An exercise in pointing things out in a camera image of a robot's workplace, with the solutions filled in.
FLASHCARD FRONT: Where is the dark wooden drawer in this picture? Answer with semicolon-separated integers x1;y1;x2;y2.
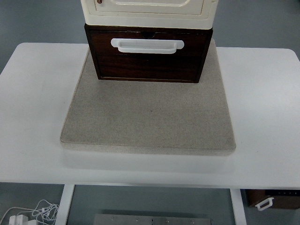
86;29;212;83

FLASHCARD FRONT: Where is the dark wooden drawer cabinet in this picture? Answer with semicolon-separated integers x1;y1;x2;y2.
84;24;213;83

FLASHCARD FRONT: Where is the cream upper cabinet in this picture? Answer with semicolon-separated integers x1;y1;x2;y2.
81;0;218;30

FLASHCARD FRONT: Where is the grey fabric mat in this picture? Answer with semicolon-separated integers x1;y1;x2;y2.
60;41;236;155

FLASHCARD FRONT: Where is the white table leg right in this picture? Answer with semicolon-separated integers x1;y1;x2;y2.
230;188;247;225

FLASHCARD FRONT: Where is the white table leg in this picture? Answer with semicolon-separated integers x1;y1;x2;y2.
230;188;247;225
55;184;75;225

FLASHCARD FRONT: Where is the white table leg left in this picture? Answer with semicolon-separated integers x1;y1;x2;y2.
55;184;75;225

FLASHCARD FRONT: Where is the white power adapter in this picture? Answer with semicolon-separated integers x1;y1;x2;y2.
8;215;28;225

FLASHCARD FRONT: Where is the white drawer handle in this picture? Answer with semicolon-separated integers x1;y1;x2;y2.
111;38;185;54

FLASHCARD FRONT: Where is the brown box with white handle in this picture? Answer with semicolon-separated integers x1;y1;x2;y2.
245;189;300;211

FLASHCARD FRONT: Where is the white cable bundle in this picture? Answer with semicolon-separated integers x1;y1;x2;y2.
0;199;60;225

